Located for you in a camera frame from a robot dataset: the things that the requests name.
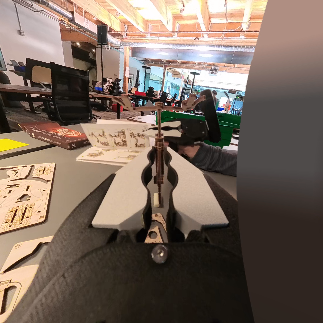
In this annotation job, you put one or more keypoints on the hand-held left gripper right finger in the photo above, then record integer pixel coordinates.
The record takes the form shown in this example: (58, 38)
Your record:
(199, 199)

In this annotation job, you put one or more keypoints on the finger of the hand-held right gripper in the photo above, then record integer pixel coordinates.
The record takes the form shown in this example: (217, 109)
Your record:
(169, 133)
(165, 124)

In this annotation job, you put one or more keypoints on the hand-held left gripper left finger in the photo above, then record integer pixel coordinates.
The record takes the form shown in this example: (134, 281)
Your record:
(121, 199)

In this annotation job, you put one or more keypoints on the person's right forearm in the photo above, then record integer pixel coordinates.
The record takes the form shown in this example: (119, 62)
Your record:
(217, 161)

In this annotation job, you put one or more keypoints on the wooden parts sheet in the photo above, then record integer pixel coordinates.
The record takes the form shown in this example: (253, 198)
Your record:
(22, 248)
(43, 191)

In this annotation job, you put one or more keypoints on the dark red model kit box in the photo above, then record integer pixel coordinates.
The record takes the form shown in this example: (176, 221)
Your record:
(63, 135)

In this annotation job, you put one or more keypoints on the person's right hand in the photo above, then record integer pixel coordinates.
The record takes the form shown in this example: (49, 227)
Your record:
(189, 152)

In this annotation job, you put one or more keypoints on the green plastic bin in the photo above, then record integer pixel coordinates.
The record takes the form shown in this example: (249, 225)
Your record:
(176, 116)

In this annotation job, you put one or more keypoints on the small triangular wooden part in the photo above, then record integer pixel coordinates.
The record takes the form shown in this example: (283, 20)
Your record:
(158, 227)

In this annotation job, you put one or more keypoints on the red plastic bin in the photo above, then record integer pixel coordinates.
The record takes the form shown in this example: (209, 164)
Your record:
(117, 108)

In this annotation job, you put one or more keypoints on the white instruction booklet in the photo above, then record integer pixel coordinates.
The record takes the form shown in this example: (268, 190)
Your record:
(113, 136)

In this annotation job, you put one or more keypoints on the long background table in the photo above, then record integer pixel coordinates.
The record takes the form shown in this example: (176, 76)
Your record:
(101, 95)

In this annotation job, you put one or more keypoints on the black mesh office chair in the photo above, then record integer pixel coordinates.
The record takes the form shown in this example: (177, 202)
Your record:
(70, 93)

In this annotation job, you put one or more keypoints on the black speaker on stand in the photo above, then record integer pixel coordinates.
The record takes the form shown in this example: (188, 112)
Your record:
(102, 34)

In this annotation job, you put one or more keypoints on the yellow paper sheet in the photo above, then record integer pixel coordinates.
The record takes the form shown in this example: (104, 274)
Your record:
(11, 145)

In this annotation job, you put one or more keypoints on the beige backed chair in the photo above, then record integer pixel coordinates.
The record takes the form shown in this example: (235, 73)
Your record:
(40, 74)

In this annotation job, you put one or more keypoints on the dark wooden desk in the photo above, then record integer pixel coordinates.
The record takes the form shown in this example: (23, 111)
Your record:
(20, 89)

